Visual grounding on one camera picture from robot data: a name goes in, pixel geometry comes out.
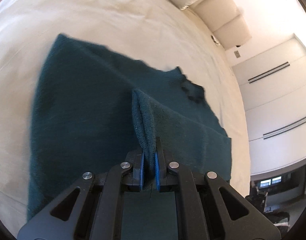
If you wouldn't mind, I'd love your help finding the dark teal knit sweater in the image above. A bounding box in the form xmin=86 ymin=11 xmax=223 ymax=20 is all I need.
xmin=27 ymin=34 xmax=232 ymax=239

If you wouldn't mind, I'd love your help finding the cream bed duvet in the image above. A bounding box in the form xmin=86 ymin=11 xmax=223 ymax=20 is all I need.
xmin=0 ymin=0 xmax=250 ymax=235

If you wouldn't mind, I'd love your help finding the beige padded headboard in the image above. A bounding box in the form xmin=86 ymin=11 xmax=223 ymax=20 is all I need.
xmin=189 ymin=0 xmax=252 ymax=50

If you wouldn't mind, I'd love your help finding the white wardrobe with black handles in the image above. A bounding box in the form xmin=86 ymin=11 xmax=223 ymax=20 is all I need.
xmin=233 ymin=38 xmax=306 ymax=176

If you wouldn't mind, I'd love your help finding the wall socket plate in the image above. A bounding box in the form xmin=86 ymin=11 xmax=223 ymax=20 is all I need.
xmin=234 ymin=50 xmax=241 ymax=58

